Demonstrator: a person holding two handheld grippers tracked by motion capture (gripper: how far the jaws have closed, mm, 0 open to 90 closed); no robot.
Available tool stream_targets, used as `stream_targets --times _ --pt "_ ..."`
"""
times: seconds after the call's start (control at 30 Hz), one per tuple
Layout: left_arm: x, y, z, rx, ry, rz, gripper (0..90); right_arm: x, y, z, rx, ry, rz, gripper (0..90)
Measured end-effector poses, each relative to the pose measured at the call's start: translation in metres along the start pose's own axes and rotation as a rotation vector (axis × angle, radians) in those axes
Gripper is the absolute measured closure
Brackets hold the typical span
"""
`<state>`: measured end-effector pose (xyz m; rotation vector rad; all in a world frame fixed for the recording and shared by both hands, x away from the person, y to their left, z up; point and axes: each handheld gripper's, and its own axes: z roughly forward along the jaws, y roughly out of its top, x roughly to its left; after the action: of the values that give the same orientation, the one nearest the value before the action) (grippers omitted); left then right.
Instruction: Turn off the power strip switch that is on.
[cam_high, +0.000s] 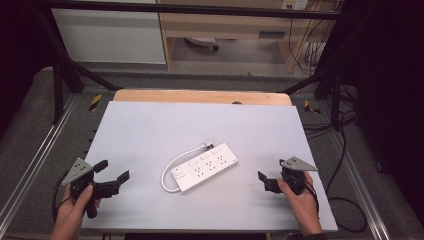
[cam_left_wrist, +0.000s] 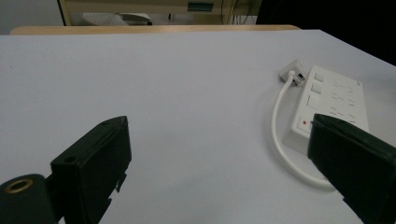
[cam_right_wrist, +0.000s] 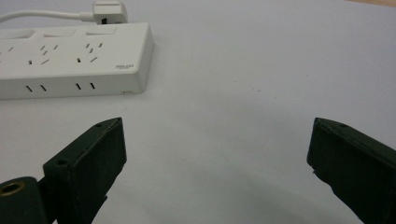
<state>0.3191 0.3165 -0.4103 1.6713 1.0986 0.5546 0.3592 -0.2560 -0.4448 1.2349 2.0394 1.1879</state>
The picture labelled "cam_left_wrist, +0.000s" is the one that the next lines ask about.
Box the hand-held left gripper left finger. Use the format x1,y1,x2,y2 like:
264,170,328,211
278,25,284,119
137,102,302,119
49,115,133,224

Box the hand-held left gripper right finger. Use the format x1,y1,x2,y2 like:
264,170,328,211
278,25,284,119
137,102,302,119
306,113,396,224

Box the white power strip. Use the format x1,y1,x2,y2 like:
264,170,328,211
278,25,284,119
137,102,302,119
282,64,370,157

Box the white power cable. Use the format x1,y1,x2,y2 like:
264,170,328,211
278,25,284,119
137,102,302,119
270,70,336,189

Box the white power plug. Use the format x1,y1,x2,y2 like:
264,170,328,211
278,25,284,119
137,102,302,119
278,59,306,87

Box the beige cabinet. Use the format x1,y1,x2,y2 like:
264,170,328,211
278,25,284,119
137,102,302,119
57,0,262,26

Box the dark hanging cables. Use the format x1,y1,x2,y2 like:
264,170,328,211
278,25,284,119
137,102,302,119
219,0,260,26

